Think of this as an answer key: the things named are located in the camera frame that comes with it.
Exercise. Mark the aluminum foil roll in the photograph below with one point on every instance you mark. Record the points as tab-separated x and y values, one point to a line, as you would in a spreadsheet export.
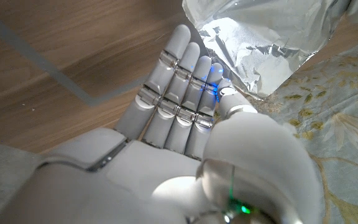
266	37

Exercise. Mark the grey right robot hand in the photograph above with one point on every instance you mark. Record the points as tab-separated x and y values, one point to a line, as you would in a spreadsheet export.
166	174

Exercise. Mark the floral backdrop cloth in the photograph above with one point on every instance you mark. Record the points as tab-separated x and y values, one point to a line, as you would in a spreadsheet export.
346	118

